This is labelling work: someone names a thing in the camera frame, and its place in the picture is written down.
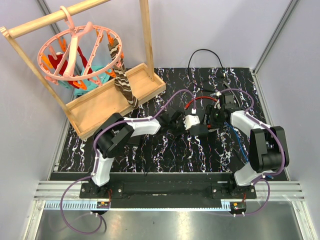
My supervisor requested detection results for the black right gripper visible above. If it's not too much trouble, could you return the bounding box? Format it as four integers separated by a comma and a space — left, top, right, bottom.
200, 104, 226, 130

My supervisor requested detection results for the blue ethernet cable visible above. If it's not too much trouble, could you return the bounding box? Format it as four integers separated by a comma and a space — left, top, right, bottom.
224, 122, 275, 180

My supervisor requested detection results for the red ethernet cable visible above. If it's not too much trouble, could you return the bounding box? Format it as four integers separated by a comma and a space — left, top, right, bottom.
184, 96, 218, 110

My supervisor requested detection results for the black power adapter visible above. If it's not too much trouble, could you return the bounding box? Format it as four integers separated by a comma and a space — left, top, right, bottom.
127, 136, 150, 177

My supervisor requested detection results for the black ethernet cable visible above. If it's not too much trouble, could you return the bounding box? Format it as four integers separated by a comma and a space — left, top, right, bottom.
187, 48, 231, 93

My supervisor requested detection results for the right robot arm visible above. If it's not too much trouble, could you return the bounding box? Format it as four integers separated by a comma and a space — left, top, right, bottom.
203, 91, 290, 199

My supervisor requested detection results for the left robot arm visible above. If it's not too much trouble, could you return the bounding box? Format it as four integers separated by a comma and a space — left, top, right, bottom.
89, 109, 186, 198

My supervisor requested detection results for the wooden drying rack stand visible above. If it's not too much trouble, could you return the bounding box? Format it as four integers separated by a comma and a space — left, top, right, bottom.
0, 0, 166, 140

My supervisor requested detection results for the brown striped sock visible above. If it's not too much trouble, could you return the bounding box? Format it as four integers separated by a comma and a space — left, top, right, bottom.
108, 39, 139, 109

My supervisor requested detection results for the teal cloth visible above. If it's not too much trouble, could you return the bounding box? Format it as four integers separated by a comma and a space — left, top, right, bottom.
74, 65, 112, 97

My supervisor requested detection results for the red sock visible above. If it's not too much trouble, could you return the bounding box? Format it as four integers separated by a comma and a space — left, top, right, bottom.
48, 45, 88, 90

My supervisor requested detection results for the pink round clip hanger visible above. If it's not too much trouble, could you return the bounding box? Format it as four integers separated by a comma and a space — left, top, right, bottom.
37, 6, 124, 86

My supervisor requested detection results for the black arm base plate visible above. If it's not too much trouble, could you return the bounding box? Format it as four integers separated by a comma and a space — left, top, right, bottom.
79, 181, 257, 209

